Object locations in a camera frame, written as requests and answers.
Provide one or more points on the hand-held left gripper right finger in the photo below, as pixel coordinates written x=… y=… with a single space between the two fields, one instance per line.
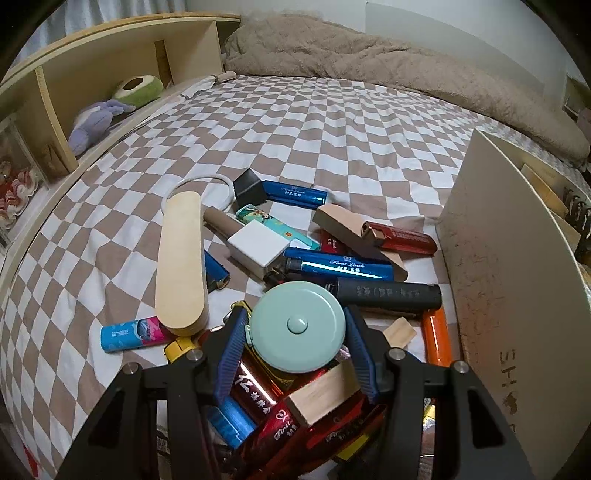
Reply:
x=360 y=350

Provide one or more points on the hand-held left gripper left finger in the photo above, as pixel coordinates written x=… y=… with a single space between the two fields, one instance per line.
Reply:
x=233 y=346

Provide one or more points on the mint green tape measure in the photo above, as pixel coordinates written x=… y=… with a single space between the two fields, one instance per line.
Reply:
x=295 y=323

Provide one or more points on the white cardboard box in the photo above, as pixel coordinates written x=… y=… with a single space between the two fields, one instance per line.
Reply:
x=498 y=258

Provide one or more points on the dark red gold-print lighter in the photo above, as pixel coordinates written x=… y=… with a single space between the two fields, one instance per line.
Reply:
x=249 y=383

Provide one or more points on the tiny wooden piece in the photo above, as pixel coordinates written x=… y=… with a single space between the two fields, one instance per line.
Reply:
x=401 y=332

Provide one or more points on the small rectangular wooden block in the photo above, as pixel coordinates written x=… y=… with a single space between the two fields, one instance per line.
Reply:
x=318 y=392

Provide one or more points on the matte black lighter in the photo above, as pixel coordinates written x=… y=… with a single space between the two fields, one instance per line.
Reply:
x=388 y=295

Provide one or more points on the sky blue lighter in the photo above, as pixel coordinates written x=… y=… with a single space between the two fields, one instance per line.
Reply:
x=231 y=417

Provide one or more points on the small blue lighter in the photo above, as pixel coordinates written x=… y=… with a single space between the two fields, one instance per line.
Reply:
x=215 y=272

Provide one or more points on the orange lighter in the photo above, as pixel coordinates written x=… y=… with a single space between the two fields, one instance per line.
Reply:
x=438 y=337

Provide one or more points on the shiny red lighter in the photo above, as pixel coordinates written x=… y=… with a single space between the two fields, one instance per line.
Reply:
x=279 y=429
x=341 y=429
x=401 y=237

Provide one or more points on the shiny blue lighter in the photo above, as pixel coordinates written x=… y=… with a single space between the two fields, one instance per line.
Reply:
x=341 y=268
x=293 y=194

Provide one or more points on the long oval wooden board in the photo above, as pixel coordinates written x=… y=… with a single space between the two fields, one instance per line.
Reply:
x=180 y=263

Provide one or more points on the light blue pink lighter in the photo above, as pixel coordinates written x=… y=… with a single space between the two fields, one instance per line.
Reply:
x=134 y=334

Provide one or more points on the white square charger block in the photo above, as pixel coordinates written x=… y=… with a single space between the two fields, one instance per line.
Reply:
x=258 y=244

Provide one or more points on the brown cardboard tube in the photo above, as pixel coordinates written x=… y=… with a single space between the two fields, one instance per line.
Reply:
x=217 y=219

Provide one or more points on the beige wooden wedge block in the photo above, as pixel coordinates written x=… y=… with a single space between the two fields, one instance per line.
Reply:
x=341 y=221

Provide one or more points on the teal illustrated lighter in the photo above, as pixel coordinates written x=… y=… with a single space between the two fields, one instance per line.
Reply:
x=258 y=217

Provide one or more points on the black cube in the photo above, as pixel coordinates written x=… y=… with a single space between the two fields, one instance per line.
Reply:
x=249 y=184

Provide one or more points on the brown hair claw clip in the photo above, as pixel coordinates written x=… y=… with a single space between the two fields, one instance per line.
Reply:
x=575 y=203

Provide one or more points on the purple plush toy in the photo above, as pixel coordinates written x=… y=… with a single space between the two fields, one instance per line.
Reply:
x=92 y=124

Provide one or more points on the green avocado plush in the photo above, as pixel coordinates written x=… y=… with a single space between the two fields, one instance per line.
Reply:
x=138 y=92

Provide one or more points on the beige fluffy blanket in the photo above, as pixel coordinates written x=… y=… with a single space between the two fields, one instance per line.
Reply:
x=415 y=69

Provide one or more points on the wooden headboard shelf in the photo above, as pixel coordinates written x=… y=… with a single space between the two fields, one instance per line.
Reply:
x=92 y=60

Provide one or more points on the open wardrobe shelf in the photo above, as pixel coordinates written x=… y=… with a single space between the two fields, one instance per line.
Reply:
x=577 y=94

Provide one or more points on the white curtain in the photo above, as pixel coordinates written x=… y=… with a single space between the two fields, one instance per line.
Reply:
x=92 y=23

